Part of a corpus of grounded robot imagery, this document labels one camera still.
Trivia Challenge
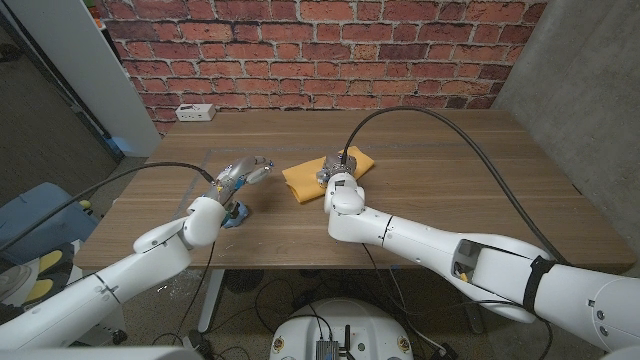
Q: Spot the white power strip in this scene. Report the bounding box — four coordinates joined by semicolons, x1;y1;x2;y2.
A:
174;103;217;123

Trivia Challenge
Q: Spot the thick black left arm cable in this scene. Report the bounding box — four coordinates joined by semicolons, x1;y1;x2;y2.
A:
0;160;219;253

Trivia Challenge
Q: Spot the grey box on torso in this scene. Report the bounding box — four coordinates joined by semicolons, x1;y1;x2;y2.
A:
315;339;341;360

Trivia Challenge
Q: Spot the white partition panel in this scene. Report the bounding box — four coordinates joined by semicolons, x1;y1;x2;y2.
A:
3;0;162;159

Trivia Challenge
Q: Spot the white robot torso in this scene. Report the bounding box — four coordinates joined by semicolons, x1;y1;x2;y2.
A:
268;297;415;360

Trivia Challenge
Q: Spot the black round floor object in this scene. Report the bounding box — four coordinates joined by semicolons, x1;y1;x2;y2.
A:
223;269;265;294

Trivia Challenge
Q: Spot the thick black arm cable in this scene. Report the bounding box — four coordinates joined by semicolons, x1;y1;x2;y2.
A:
0;160;219;253
340;105;571;266

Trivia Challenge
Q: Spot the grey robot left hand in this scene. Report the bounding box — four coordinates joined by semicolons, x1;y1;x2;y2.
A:
202;155;275;206

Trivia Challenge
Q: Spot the blue plastic bin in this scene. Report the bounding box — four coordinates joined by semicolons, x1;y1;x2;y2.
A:
0;181;100;266

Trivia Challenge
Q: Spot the red brick printed backdrop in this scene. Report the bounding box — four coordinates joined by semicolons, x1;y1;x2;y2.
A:
93;0;549;136

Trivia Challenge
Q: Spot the white table leg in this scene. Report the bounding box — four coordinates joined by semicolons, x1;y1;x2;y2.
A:
197;269;226;334

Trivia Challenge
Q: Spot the yellow and black shoe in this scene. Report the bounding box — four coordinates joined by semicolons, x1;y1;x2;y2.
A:
19;242;76;304

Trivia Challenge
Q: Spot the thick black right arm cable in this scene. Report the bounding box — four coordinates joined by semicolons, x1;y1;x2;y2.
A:
340;105;571;266

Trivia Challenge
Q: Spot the grey table leg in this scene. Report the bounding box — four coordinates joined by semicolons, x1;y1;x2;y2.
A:
459;305;486;335

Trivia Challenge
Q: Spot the orange felt sheet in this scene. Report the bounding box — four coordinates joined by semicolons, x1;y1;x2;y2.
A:
281;145;376;204

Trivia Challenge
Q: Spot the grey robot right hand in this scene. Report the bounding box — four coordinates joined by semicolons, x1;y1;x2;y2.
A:
315;152;359;187

